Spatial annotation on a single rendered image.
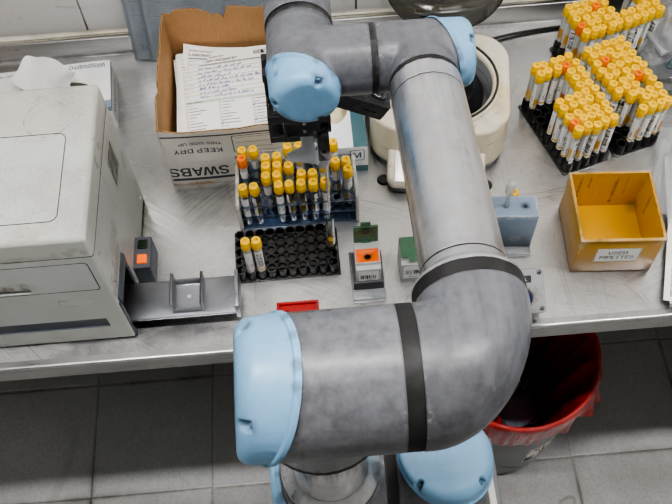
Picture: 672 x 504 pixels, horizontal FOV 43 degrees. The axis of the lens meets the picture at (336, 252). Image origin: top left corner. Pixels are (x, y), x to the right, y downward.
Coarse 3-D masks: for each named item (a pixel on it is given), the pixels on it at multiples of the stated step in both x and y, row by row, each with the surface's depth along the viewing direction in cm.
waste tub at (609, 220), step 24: (576, 192) 143; (600, 192) 144; (624, 192) 144; (648, 192) 139; (576, 216) 135; (600, 216) 146; (624, 216) 145; (648, 216) 139; (576, 240) 136; (600, 240) 132; (624, 240) 132; (648, 240) 132; (576, 264) 139; (600, 264) 139; (624, 264) 139; (648, 264) 139
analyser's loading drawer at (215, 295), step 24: (144, 288) 137; (168, 288) 137; (192, 288) 137; (216, 288) 137; (240, 288) 138; (144, 312) 135; (168, 312) 135; (192, 312) 135; (216, 312) 135; (240, 312) 135
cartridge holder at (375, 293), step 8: (352, 256) 140; (352, 264) 139; (352, 272) 139; (352, 280) 140; (368, 280) 137; (376, 280) 137; (384, 280) 140; (352, 288) 139; (360, 288) 139; (368, 288) 139; (376, 288) 139; (384, 288) 139; (360, 296) 138; (368, 296) 138; (376, 296) 138; (384, 296) 138
